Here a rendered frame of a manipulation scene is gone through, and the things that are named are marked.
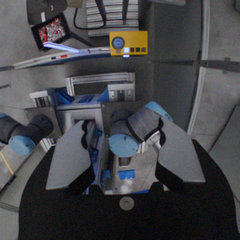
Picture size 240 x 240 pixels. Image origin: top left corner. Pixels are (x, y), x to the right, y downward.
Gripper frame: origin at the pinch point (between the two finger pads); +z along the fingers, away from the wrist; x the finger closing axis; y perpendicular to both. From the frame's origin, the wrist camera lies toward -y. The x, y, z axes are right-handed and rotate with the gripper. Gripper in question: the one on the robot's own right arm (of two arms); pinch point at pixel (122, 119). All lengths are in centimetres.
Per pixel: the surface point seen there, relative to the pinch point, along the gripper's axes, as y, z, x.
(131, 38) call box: -16.3, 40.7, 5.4
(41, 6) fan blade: -30, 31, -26
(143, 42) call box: -14.7, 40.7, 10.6
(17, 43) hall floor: -58, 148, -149
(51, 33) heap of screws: -30, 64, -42
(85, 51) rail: -15, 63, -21
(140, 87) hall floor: 27, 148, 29
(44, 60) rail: -14, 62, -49
